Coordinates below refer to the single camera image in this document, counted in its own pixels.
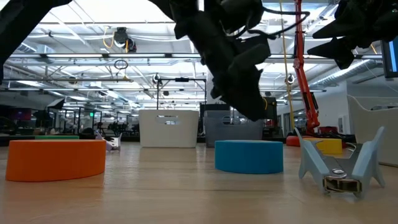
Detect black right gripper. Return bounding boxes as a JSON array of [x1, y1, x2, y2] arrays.
[[307, 0, 398, 70]]

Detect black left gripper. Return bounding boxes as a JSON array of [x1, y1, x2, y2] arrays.
[[172, 12, 272, 123]]

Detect blue tape roll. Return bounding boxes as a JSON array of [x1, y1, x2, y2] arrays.
[[214, 139, 285, 175]]

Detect light grey plastic bin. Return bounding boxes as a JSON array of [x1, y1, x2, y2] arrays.
[[346, 94, 398, 168]]

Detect grey staple remover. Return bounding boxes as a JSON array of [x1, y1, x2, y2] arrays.
[[293, 125, 387, 200]]

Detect yellow tape roll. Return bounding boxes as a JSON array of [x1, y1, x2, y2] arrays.
[[303, 137, 343, 156]]

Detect orange tape roll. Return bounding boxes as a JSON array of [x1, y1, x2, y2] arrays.
[[5, 139, 108, 183]]

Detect black background screen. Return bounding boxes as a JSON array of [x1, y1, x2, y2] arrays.
[[261, 96, 278, 130]]

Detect smoky translucent plastic bin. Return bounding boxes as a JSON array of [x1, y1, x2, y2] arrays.
[[203, 109, 265, 149]]

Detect black computer monitor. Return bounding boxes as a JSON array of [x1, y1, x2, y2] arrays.
[[381, 37, 398, 79]]

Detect white plastic bin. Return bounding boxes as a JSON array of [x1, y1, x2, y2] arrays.
[[138, 109, 200, 149]]

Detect yellow hanging cord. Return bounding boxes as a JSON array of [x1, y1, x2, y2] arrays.
[[279, 0, 295, 131]]

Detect black background rig frame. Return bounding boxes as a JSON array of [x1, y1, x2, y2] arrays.
[[156, 77, 207, 110]]

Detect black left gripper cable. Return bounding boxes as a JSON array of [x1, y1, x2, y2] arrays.
[[245, 6, 312, 40]]

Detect black ceiling cable reel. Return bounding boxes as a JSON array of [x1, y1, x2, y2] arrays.
[[112, 27, 138, 54]]

